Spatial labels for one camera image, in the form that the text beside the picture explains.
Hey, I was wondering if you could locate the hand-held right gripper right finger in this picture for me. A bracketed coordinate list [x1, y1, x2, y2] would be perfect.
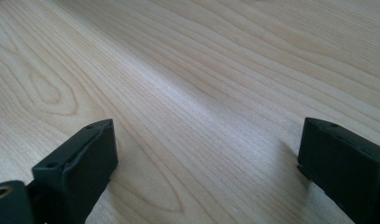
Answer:
[297, 117, 380, 224]

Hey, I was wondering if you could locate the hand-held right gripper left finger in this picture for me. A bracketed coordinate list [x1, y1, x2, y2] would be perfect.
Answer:
[26, 118, 120, 224]

